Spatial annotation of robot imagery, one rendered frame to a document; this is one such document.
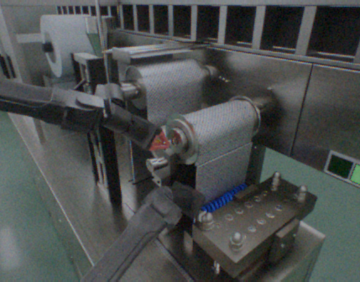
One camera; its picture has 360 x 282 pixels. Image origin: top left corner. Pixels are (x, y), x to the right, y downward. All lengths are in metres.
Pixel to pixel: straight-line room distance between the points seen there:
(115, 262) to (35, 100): 0.33
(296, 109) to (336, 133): 0.13
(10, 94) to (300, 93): 0.72
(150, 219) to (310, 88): 0.57
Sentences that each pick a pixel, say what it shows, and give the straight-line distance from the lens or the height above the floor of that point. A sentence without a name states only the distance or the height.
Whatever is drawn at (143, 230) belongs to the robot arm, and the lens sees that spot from 0.51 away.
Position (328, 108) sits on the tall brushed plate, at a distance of 0.82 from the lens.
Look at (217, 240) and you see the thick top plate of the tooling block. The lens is 0.74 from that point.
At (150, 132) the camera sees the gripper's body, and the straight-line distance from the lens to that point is 0.63.
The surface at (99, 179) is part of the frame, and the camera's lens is 1.16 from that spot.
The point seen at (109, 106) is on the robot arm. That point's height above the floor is 1.38.
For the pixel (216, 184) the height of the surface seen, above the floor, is 1.09.
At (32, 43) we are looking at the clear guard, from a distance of 1.50.
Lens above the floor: 1.58
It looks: 29 degrees down
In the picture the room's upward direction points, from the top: straight up
